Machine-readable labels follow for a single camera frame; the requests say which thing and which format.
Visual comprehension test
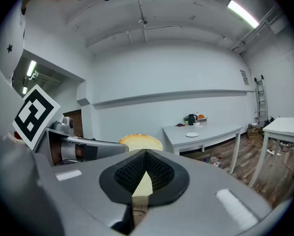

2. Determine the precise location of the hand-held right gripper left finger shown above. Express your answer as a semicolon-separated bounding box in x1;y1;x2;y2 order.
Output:
33;148;147;236

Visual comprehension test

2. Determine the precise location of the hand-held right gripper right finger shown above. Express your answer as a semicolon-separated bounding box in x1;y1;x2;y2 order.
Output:
127;148;273;236

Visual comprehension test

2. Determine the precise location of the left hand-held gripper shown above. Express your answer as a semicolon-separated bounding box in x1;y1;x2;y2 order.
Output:
12;84;129;167

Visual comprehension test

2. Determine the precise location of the brown wooden door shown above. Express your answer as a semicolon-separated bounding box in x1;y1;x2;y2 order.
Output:
63;109;84;139

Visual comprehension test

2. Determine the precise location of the cluster of small bottles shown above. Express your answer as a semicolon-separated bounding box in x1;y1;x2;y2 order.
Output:
203;154;223;168

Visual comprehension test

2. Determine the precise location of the white table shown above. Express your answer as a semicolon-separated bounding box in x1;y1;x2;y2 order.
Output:
249;117;294;189
162;121;243;176

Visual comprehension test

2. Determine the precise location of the pile of black gear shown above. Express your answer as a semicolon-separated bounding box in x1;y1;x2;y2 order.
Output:
262;116;275;129

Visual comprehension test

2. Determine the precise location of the grey metal ladder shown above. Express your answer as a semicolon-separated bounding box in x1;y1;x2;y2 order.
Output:
254;74;269;125

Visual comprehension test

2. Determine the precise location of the white star-print shirt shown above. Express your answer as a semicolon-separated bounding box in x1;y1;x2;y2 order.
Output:
0;0;27;137

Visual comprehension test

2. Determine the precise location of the grey wall poster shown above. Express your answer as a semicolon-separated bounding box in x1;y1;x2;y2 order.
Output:
239;69;250;86

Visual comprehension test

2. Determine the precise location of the white ceiling cable tray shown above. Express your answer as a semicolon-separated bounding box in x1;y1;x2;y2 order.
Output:
230;6;280;56

